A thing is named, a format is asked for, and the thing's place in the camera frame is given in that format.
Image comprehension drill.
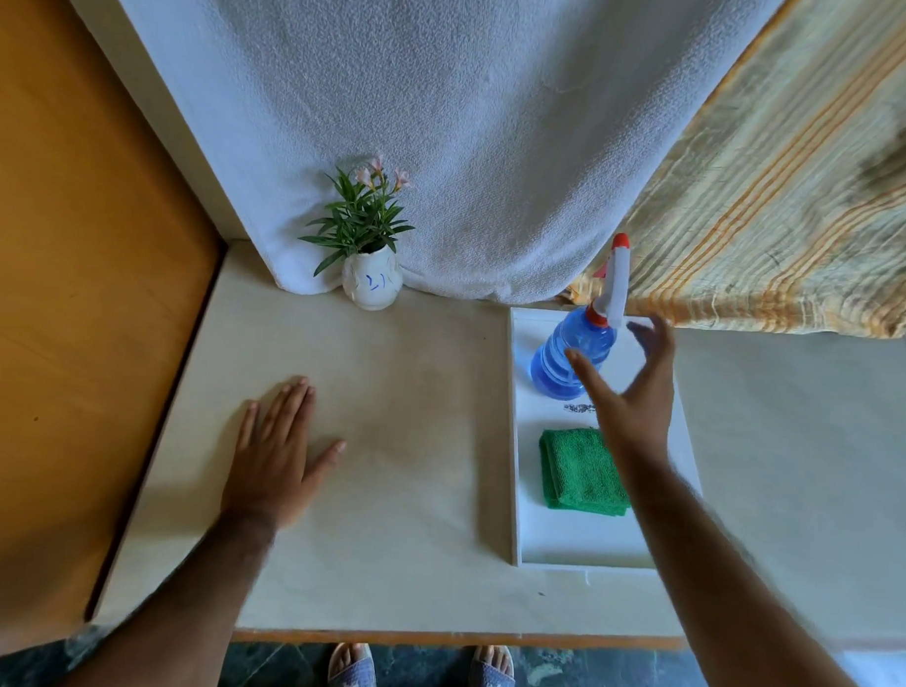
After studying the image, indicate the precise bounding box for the person's right hand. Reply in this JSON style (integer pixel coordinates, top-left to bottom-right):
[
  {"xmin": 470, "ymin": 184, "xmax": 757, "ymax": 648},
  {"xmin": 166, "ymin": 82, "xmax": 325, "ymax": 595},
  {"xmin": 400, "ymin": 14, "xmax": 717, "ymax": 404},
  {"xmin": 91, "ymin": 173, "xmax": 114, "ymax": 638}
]
[{"xmin": 561, "ymin": 309, "xmax": 679, "ymax": 469}]

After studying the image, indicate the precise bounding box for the person's left hand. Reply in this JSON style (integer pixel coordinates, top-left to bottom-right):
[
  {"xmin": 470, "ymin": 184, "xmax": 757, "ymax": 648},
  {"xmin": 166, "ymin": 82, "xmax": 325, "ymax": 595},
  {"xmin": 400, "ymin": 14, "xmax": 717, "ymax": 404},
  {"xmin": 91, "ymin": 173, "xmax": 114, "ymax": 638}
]
[{"xmin": 220, "ymin": 375, "xmax": 349, "ymax": 534}]

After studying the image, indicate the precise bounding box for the person's left forearm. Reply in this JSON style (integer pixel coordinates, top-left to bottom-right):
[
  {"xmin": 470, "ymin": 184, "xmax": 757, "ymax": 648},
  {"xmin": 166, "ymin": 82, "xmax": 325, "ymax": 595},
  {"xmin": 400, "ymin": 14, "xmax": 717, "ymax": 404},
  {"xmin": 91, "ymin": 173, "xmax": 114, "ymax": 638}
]
[{"xmin": 59, "ymin": 503, "xmax": 281, "ymax": 687}]

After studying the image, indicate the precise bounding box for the person's right forearm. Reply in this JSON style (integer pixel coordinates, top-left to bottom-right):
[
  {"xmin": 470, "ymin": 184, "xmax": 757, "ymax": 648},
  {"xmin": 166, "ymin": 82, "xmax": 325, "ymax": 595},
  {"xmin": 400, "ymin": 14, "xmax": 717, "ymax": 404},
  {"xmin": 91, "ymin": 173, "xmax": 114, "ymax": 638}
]
[{"xmin": 610, "ymin": 448, "xmax": 896, "ymax": 687}]

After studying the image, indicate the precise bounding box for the blue spray bottle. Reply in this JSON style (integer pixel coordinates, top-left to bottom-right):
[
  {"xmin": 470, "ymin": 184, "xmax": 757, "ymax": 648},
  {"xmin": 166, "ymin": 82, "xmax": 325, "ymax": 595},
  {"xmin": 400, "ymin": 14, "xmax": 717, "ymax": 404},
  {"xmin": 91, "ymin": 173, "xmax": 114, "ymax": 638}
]
[{"xmin": 529, "ymin": 230, "xmax": 633, "ymax": 404}]

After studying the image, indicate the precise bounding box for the green folded cloth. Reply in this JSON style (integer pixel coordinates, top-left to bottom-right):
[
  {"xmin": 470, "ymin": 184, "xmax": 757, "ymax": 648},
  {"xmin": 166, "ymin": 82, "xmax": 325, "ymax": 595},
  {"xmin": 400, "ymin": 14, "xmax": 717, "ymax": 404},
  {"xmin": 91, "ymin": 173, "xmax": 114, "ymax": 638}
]
[{"xmin": 535, "ymin": 425, "xmax": 635, "ymax": 519}]

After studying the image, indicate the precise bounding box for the white ceramic vase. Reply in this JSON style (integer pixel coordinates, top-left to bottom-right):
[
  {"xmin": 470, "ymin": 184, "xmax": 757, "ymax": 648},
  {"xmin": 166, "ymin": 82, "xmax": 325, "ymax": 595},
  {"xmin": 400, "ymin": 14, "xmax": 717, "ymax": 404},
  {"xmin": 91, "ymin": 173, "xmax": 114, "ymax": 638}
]
[{"xmin": 339, "ymin": 242, "xmax": 406, "ymax": 313}]

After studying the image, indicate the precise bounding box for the white rectangular tray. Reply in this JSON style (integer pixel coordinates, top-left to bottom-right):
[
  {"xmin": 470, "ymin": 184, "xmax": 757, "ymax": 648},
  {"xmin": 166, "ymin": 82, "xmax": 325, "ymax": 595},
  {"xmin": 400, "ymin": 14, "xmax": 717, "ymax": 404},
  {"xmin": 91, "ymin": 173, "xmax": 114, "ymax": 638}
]
[{"xmin": 498, "ymin": 305, "xmax": 712, "ymax": 576}]

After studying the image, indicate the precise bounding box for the green plant with pink flowers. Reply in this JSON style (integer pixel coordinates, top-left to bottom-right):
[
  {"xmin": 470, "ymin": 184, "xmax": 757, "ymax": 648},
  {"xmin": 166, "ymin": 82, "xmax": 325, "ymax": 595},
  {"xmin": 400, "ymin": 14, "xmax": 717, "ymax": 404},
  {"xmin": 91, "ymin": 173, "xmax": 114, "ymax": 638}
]
[{"xmin": 297, "ymin": 152, "xmax": 419, "ymax": 282}]

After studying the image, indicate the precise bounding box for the orange wooden door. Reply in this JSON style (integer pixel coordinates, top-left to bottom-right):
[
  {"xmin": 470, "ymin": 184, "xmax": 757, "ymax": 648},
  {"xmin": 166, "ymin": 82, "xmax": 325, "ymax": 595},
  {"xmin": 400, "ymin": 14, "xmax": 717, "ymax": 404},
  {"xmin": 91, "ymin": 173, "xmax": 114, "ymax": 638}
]
[{"xmin": 0, "ymin": 0, "xmax": 234, "ymax": 669}]

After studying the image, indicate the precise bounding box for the grey blue sandal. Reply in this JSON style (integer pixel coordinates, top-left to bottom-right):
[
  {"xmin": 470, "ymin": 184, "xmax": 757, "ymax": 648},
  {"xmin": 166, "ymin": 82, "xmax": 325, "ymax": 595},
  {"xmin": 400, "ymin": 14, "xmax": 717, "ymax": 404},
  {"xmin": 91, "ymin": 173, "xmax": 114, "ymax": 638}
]
[
  {"xmin": 467, "ymin": 643, "xmax": 518, "ymax": 687},
  {"xmin": 326, "ymin": 641, "xmax": 381, "ymax": 687}
]

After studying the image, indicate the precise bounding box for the striped yellow curtain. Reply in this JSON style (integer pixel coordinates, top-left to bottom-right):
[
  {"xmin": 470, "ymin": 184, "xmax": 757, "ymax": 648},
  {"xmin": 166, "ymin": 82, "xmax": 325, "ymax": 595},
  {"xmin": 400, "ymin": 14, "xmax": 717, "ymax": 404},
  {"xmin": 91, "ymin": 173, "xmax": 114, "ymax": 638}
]
[{"xmin": 563, "ymin": 0, "xmax": 906, "ymax": 341}]

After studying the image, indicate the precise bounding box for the white towel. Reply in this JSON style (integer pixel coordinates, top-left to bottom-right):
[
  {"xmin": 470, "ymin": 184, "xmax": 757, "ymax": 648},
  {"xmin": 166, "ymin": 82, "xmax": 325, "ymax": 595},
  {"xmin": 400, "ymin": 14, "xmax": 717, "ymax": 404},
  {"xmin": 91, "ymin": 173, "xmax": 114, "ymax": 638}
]
[{"xmin": 91, "ymin": 0, "xmax": 791, "ymax": 316}]

